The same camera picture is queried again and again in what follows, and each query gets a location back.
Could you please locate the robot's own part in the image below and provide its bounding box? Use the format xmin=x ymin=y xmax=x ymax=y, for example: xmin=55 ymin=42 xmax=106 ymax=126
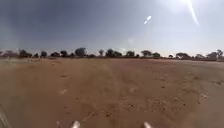
xmin=143 ymin=121 xmax=153 ymax=128
xmin=71 ymin=120 xmax=82 ymax=128

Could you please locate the row of trees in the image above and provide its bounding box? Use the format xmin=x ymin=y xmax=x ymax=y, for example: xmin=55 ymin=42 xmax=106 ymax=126
xmin=0 ymin=47 xmax=224 ymax=62

